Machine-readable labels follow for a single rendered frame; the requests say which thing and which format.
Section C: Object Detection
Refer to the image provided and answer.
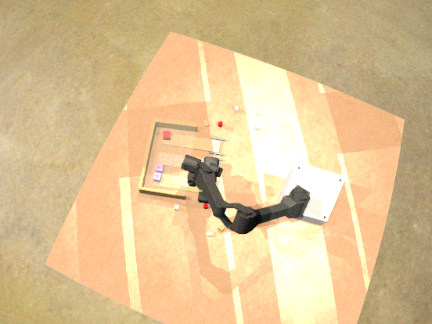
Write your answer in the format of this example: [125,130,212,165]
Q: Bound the pale yellow strip with green lines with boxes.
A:
[186,184,201,193]

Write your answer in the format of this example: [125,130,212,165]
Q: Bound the brown wall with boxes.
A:
[139,117,197,200]

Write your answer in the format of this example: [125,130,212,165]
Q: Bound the beige flat strip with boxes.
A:
[193,137,221,153]

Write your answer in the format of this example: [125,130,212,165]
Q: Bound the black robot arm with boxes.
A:
[181,154,311,234]

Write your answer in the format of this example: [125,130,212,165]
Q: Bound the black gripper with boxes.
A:
[197,157,220,203]

